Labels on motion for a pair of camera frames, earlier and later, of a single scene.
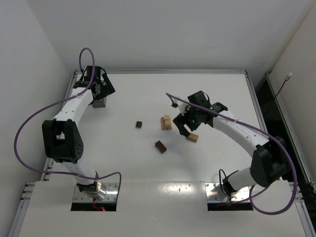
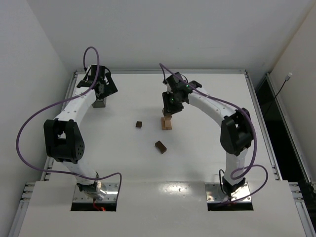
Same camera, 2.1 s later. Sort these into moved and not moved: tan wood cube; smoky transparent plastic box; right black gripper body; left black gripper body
Moved: right black gripper body
Not moved: tan wood cube; left black gripper body; smoky transparent plastic box
